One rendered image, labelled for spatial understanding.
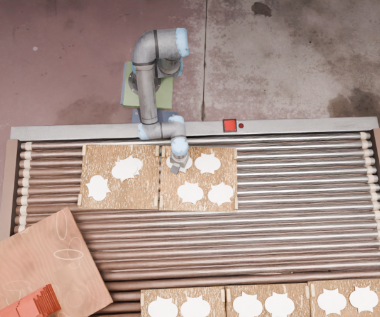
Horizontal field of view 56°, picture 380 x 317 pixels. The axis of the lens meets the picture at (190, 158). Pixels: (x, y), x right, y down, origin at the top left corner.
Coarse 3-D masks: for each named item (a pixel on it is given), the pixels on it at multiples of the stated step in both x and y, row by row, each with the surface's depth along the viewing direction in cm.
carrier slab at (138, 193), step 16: (96, 144) 195; (96, 160) 192; (112, 160) 193; (144, 160) 193; (112, 176) 190; (144, 176) 191; (80, 192) 187; (112, 192) 188; (128, 192) 188; (144, 192) 189; (80, 208) 186; (96, 208) 186; (112, 208) 186; (128, 208) 186; (144, 208) 186
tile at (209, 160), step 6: (204, 156) 194; (210, 156) 194; (198, 162) 193; (204, 162) 193; (210, 162) 193; (216, 162) 193; (198, 168) 192; (204, 168) 192; (210, 168) 192; (216, 168) 193
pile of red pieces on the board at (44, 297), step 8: (40, 288) 159; (48, 288) 161; (32, 296) 150; (40, 296) 149; (48, 296) 156; (16, 304) 149; (24, 304) 142; (32, 304) 142; (40, 304) 146; (48, 304) 153; (56, 304) 160; (0, 312) 152; (8, 312) 141; (16, 312) 141; (24, 312) 141; (32, 312) 141; (40, 312) 143; (48, 312) 149
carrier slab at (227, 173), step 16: (192, 160) 194; (224, 160) 195; (176, 176) 192; (192, 176) 192; (208, 176) 192; (224, 176) 193; (160, 192) 189; (176, 192) 189; (208, 192) 190; (160, 208) 187; (176, 208) 187; (192, 208) 187; (208, 208) 188; (224, 208) 188
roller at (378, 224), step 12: (192, 228) 187; (204, 228) 187; (216, 228) 187; (228, 228) 187; (240, 228) 187; (252, 228) 188; (264, 228) 188; (276, 228) 188; (288, 228) 188; (300, 228) 188; (312, 228) 189; (324, 228) 189; (336, 228) 190; (348, 228) 190; (360, 228) 191; (84, 240) 184
